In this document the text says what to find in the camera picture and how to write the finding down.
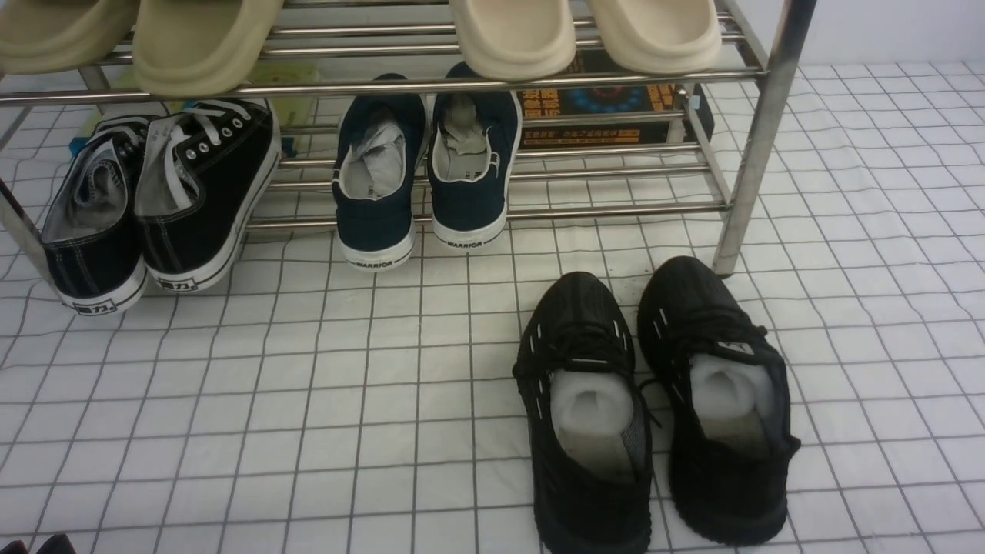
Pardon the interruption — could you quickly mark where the black knit sneaker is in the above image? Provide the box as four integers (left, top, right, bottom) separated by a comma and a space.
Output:
637, 255, 801, 546
513, 272, 653, 553

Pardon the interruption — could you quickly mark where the silver metal shoe rack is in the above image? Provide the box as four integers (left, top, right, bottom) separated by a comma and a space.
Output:
2, 1, 817, 282

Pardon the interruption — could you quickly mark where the blue object behind rack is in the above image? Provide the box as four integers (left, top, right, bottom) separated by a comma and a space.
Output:
69, 136, 92, 158

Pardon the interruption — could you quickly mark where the navy sneaker right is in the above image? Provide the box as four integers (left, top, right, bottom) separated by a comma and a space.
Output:
426, 90, 522, 250

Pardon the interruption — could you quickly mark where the navy sneaker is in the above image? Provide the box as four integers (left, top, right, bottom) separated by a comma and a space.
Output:
426, 90, 522, 250
332, 92, 430, 272

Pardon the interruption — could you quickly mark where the navy sneaker left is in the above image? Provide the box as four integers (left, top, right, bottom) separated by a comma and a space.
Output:
332, 92, 430, 272

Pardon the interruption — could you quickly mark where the white grid floor cloth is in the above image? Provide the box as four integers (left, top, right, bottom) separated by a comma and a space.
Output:
1, 62, 984, 553

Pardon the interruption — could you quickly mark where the beige slipper left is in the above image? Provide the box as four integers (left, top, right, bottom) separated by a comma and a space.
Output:
448, 1, 576, 82

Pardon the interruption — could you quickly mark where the beige slipper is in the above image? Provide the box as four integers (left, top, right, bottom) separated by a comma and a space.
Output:
448, 1, 576, 82
587, 1, 723, 75

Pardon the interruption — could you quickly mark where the black box with orange print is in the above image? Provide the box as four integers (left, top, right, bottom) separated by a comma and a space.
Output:
519, 83, 683, 150

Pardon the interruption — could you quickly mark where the beige slipper right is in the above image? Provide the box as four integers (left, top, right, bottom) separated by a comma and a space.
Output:
587, 1, 723, 75

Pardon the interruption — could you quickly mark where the black canvas sneaker right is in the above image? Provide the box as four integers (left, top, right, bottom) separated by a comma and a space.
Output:
134, 98, 282, 293

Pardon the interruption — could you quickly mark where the black canvas sneaker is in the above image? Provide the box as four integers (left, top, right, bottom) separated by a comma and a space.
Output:
134, 98, 282, 293
40, 115, 155, 316

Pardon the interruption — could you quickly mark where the olive green slipper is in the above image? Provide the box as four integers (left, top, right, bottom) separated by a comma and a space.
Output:
132, 1, 284, 98
1, 1, 139, 75

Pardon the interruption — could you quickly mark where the black canvas sneaker left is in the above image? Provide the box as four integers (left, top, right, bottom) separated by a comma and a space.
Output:
40, 115, 155, 316

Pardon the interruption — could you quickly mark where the dark object bottom left corner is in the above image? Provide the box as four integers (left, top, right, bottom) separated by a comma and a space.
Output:
0, 533, 76, 554

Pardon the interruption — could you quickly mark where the olive green slipper far left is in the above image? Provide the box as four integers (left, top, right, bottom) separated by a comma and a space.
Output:
1, 1, 139, 75

